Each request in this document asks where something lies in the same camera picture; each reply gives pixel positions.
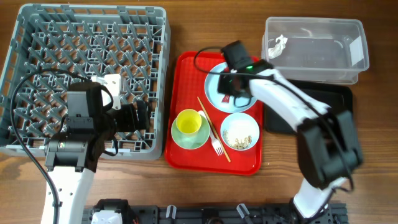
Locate red sauce packet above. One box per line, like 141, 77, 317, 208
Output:
221, 95, 230, 103

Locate light blue bowl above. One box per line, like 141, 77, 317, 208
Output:
220, 113, 260, 151

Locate white napkin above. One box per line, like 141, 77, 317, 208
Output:
268, 34, 288, 59

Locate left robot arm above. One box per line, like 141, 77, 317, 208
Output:
41, 82, 151, 223

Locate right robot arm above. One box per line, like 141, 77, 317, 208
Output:
218, 40, 364, 222

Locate grey dishwasher rack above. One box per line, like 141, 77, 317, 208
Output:
1, 4, 171, 160

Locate light blue plate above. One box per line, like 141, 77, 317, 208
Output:
205, 74, 257, 113

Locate wooden chopstick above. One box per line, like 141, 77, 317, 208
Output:
197, 96, 231, 162

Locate yellow cup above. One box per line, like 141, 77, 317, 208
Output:
176, 109, 201, 135

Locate red plastic tray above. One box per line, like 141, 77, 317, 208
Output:
165, 52, 262, 175

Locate green saucer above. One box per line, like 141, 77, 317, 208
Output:
171, 116, 211, 150

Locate food scraps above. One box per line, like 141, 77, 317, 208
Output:
223, 129, 252, 150

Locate white plastic fork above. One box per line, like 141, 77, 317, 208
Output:
198, 110, 224, 156

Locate clear plastic bin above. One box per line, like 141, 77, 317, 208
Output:
261, 17, 369, 85

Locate black plastic tray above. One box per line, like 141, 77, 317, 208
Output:
262, 80, 353, 135

